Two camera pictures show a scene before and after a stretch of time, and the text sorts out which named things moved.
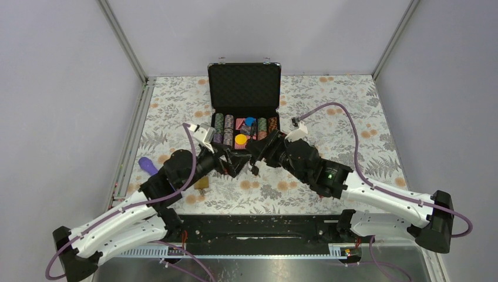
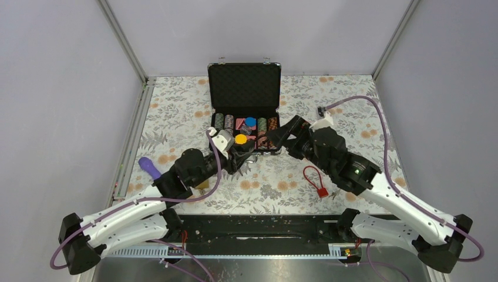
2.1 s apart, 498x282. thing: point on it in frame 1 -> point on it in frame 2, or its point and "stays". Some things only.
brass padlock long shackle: [202, 183] stays
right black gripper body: [277, 141] -> [302, 146]
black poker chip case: [245, 100] stays
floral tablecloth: [342, 114] stays
